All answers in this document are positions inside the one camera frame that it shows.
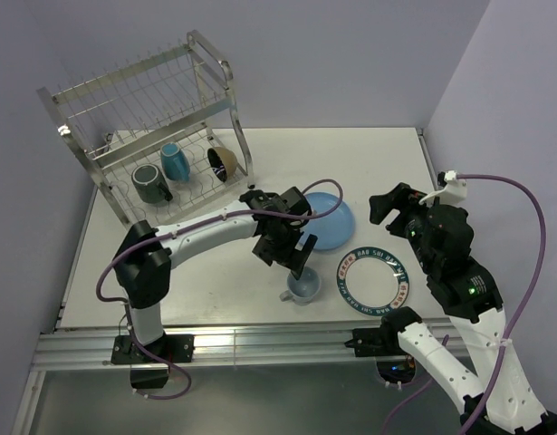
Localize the white mug blue handle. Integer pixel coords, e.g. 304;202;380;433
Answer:
159;142;190;182

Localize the aluminium mounting rail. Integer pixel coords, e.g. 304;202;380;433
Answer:
30;321;380;372

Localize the white plate green rim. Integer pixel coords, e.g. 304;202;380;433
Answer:
336;246;410;317

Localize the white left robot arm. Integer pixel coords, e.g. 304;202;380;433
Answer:
111;188;318;363

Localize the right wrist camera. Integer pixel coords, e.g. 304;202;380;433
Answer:
418;170;467;206

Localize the stainless steel dish rack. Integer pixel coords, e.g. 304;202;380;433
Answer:
36;30;254;227

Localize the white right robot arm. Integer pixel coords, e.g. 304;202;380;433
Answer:
345;183;557;434

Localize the black mug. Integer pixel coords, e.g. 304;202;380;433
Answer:
131;164;173;205

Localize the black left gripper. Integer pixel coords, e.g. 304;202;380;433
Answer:
253;220;316;279

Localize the black bowl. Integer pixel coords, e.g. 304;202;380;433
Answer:
206;147;237;182

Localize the light grey cup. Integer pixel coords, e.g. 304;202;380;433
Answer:
279;266;322;305

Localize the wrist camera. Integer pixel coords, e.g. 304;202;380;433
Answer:
418;170;467;206
238;187;311;216

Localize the light blue plate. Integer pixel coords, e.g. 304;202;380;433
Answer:
299;192;355;251

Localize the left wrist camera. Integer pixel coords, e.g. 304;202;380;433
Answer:
238;187;311;216

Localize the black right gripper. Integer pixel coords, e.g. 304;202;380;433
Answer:
368;179;437;271

